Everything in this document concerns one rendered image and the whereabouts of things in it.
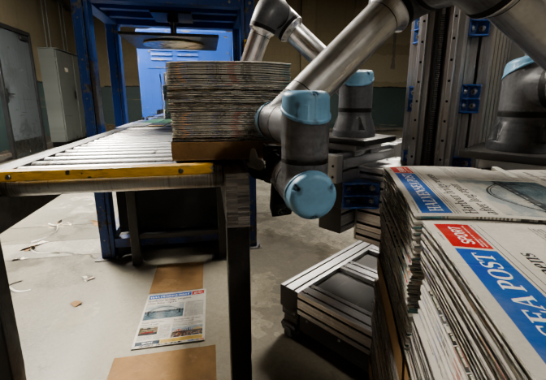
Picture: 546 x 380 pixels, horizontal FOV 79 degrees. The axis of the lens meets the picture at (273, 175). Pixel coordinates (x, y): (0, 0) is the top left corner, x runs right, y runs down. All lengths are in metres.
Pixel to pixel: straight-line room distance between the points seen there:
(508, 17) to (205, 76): 0.59
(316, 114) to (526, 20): 0.43
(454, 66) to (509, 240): 0.87
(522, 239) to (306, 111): 0.29
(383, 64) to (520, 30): 10.08
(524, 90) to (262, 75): 0.62
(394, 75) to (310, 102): 10.50
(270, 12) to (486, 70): 0.72
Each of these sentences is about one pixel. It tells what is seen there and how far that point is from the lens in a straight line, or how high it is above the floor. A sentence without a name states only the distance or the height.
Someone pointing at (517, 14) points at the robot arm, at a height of 1.09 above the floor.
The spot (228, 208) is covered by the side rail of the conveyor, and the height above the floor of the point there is 0.73.
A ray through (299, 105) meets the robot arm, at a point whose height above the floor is 0.94.
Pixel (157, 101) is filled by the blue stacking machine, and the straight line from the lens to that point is 4.37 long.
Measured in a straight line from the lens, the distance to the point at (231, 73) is 0.80.
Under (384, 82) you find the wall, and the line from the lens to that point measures 10.82.
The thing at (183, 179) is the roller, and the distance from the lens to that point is 0.75.
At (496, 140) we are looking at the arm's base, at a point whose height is 0.84.
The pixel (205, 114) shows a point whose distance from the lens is 0.79.
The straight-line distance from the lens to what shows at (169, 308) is 1.72.
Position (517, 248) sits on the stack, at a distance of 0.34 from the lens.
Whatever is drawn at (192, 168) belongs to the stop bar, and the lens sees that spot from 0.67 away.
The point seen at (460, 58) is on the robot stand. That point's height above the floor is 1.06.
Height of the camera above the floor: 0.95
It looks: 13 degrees down
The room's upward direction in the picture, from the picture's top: straight up
